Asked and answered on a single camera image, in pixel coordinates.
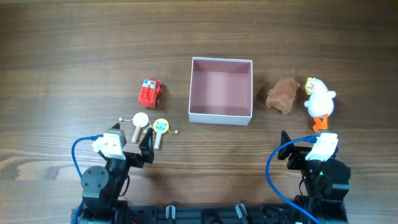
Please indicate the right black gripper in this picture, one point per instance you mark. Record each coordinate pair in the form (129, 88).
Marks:
(298, 152)

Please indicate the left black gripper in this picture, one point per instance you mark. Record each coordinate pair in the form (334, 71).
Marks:
(135, 159)

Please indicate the white rattle drum toy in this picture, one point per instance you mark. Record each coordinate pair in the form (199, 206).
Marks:
(139, 120)

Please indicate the yellow cat rattle drum toy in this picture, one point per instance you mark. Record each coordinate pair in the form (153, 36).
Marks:
(160, 127)

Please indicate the red toy fire truck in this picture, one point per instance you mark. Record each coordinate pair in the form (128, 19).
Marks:
(150, 92)

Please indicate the brown plush toy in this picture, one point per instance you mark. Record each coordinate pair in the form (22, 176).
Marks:
(282, 95)

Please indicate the white plush duck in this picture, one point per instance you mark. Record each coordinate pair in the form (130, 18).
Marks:
(320, 105)

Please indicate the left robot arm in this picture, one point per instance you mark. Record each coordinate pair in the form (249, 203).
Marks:
(102, 185)

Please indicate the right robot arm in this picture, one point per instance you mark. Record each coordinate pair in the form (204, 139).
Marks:
(326, 179)

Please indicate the pink cardboard box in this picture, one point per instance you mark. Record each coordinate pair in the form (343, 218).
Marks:
(221, 91)

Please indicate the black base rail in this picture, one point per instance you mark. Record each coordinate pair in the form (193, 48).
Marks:
(260, 214)

